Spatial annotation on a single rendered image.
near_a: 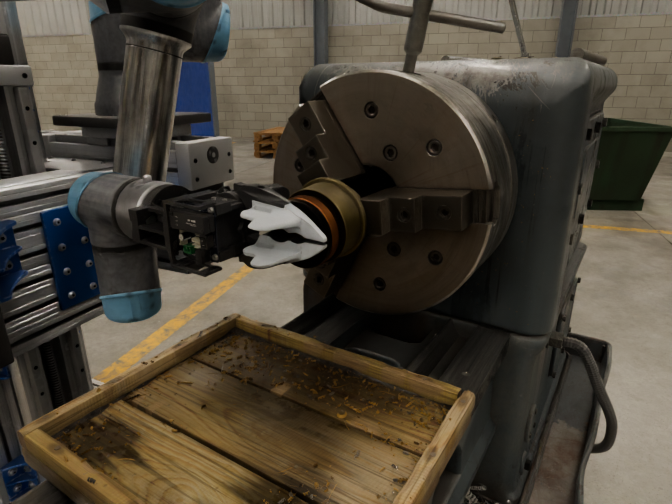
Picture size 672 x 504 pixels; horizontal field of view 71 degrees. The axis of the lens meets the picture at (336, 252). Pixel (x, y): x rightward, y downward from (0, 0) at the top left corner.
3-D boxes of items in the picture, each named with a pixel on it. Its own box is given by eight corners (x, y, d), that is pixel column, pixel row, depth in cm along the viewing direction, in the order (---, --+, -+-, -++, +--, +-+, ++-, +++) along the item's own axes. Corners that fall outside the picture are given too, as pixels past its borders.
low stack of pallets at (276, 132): (277, 149, 948) (276, 126, 933) (318, 150, 929) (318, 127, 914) (252, 157, 833) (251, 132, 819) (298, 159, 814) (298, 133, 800)
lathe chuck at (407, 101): (297, 250, 81) (322, 53, 68) (473, 325, 67) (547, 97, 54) (263, 266, 74) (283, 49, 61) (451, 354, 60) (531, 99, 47)
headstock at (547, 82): (412, 211, 140) (419, 71, 127) (591, 238, 116) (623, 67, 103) (288, 276, 93) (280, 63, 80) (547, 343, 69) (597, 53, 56)
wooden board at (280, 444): (236, 335, 71) (234, 311, 70) (473, 422, 53) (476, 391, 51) (24, 462, 47) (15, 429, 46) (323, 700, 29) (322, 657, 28)
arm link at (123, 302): (163, 289, 73) (154, 221, 69) (166, 322, 63) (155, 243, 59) (107, 297, 70) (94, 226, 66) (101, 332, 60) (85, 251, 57)
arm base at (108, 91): (78, 114, 96) (69, 62, 93) (136, 111, 109) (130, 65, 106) (133, 117, 90) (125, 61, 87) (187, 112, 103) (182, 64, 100)
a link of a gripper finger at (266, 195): (282, 237, 47) (220, 224, 52) (293, 233, 48) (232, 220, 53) (280, 191, 45) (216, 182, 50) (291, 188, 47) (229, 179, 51)
